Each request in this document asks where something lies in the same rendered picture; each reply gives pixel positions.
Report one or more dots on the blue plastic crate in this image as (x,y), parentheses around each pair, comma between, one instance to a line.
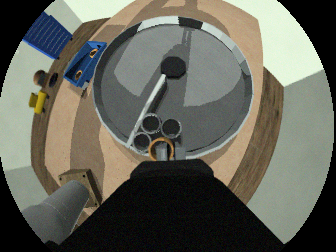
(80,62)

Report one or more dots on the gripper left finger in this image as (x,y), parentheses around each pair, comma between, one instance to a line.
(162,152)

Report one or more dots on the grey hollow cylinder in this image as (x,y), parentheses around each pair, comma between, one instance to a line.
(136,143)
(144,121)
(167,120)

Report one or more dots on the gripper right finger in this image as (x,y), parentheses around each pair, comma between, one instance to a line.
(179,152)

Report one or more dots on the bronze bushing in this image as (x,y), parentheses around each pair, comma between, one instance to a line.
(152,152)
(93,52)
(78,74)

